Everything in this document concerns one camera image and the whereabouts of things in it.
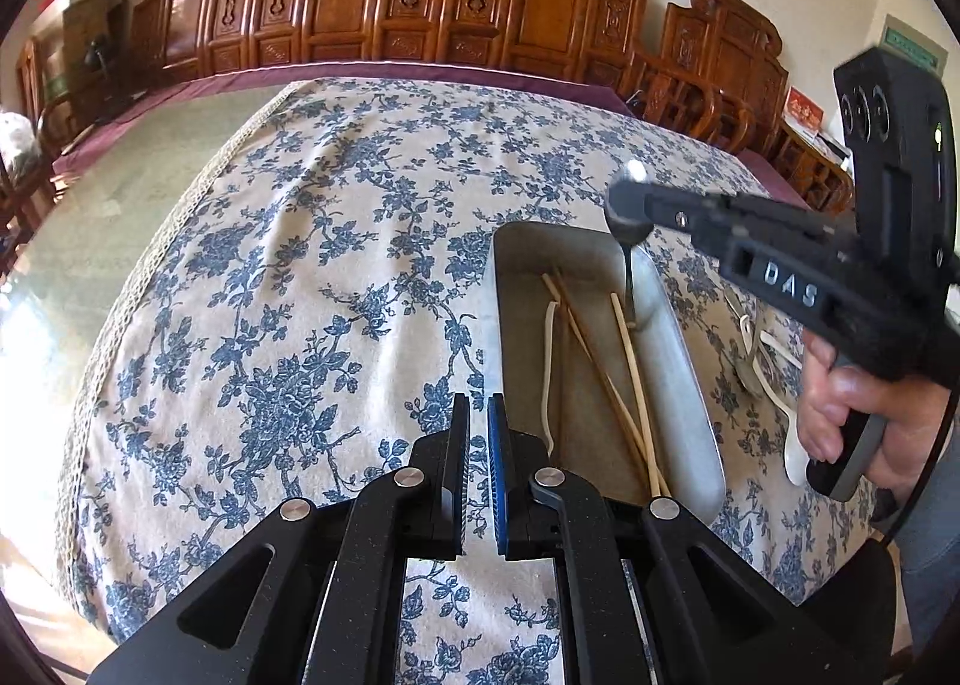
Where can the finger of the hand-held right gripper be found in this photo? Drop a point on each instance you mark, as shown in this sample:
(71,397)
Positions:
(630,212)

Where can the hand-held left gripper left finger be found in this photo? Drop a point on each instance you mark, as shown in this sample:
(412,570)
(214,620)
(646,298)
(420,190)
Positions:
(459,460)

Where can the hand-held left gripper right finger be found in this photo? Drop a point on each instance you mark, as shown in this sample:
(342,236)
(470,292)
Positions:
(496,475)

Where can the rectangular metal tin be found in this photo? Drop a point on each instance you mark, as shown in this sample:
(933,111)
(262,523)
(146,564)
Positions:
(585,257)

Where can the metal spoon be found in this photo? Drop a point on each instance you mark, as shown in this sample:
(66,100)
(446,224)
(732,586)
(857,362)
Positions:
(746,366)
(628,280)

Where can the wooden chopstick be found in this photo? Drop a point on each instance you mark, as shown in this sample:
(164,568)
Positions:
(639,392)
(601,385)
(593,347)

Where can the large white plastic spoon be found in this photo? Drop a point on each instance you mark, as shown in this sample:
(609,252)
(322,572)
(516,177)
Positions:
(795,460)

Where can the person's right hand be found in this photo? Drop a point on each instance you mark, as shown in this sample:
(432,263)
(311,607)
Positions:
(829,407)

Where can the wooden side table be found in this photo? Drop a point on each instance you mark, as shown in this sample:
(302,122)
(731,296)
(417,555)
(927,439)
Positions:
(821,164)

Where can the purple armchair cushion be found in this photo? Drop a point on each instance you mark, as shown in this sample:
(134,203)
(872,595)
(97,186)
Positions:
(772,179)

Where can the carved wooden armchair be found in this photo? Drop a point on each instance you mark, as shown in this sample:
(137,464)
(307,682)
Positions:
(720,48)

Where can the blue floral tablecloth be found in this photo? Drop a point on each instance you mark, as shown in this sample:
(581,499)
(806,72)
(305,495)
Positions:
(300,280)

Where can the carved wooden chair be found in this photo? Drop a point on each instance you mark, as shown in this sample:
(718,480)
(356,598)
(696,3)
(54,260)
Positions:
(45,93)
(19,205)

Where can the black desk lamp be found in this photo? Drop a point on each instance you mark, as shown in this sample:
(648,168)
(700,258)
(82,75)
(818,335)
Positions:
(96,59)

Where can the clear plastic bag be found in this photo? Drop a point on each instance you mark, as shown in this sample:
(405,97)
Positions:
(15,141)

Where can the green framed wall box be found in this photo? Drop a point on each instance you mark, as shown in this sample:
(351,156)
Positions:
(911,40)

